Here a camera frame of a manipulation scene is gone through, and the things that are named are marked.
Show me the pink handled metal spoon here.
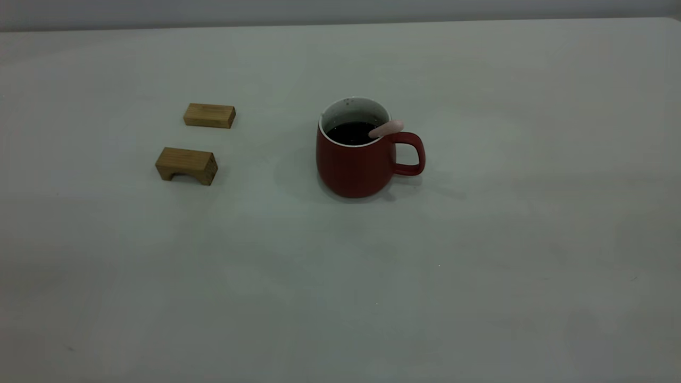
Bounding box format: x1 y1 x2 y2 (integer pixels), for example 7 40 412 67
368 120 405 140

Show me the arched wooden block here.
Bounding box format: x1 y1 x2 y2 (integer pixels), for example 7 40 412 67
155 147 218 186

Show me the red ceramic mug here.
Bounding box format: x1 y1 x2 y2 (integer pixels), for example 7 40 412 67
316 97 426 199

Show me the flat rectangular wooden block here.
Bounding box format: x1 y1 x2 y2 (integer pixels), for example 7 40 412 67
184 103 236 129

